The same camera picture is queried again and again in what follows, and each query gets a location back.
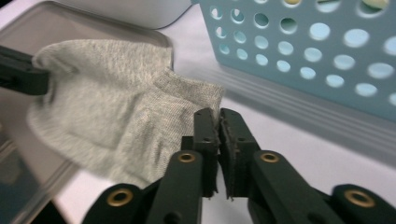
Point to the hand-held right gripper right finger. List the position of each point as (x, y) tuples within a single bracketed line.
[(249, 174)]

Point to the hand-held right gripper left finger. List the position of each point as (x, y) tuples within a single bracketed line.
[(186, 180)]

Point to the translucent grey box lid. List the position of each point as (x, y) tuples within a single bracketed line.
[(46, 25)]

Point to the grey sock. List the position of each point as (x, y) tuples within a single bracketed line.
[(93, 161), (109, 93)]

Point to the white compartment storage box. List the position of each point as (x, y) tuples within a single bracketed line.
[(140, 12)]

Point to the blue perforated plastic basket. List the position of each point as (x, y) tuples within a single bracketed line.
[(331, 46)]

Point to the white table sheet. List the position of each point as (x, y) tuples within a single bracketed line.
[(295, 149)]

